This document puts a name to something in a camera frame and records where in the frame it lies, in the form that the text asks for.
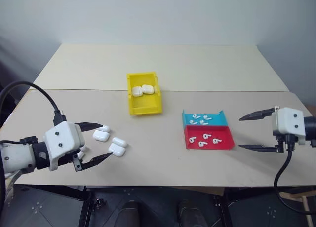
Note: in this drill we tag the black floor plate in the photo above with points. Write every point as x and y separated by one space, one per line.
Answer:
42 207
269 212

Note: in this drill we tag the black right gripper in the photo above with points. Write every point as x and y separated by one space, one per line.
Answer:
289 143

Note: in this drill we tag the blue plastic tray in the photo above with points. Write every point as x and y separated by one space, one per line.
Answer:
213 121

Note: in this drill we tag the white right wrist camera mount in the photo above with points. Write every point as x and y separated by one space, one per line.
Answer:
287 123

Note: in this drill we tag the red plastic tray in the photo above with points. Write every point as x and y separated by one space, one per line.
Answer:
222 145

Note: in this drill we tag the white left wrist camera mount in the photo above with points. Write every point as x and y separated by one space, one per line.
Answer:
63 140

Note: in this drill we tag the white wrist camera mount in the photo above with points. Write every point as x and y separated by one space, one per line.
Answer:
287 123
63 140

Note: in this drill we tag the yellow plastic bin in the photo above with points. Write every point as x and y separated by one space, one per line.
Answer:
145 109

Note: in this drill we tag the black table leg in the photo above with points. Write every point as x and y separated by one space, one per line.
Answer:
85 209
225 209

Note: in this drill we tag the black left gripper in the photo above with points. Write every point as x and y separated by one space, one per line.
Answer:
66 159

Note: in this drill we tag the light wooden piece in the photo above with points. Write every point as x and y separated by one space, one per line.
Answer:
296 197

